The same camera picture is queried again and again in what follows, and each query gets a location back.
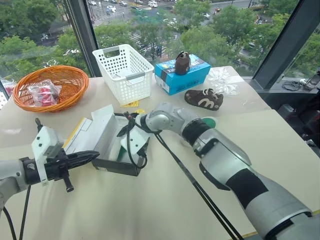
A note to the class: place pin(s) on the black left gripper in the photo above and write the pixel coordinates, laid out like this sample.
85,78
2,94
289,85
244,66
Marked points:
56,167

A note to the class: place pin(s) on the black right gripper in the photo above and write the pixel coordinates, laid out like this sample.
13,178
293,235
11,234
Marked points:
142,153

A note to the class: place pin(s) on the grey cardboard box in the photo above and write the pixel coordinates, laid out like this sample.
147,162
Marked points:
105,132

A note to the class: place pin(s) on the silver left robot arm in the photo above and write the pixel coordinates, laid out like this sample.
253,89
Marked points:
10,175

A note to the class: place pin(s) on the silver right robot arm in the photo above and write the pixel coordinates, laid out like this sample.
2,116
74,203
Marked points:
250,180

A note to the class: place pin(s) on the blue shoe box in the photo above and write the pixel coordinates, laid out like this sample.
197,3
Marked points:
185,81

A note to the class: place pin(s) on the round yellow sticker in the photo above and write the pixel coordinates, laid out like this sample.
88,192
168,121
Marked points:
140,111

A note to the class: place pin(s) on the yellow paper label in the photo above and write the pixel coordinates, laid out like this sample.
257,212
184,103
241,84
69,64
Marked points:
130,104

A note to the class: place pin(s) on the white perforated plastic basket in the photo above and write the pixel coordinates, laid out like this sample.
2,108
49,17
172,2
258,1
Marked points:
135,62

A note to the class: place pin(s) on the clear bag of pink items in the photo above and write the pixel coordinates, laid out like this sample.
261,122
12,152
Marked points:
45,93

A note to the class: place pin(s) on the orange wicker basket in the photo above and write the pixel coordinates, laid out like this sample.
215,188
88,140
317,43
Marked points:
72,75

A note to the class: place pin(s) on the brown suede shoe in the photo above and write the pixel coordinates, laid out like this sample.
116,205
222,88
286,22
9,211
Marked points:
200,100
182,65

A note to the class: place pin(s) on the dark window pillar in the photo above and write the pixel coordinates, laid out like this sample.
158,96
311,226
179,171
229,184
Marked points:
83,37

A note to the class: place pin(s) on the clear crumpled plastic wrapper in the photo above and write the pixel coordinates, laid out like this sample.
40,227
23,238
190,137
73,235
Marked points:
222,82

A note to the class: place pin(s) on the black device beside table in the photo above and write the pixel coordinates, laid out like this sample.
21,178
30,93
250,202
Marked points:
300,117

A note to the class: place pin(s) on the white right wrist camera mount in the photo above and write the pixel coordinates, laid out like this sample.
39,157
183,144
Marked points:
136,136

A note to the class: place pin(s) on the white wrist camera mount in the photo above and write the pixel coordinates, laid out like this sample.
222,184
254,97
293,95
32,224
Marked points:
136,136
45,140

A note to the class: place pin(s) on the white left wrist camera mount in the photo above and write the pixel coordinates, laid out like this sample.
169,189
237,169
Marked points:
45,140

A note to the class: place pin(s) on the dark slanted window frame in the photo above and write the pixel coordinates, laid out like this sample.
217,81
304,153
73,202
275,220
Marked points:
277,57

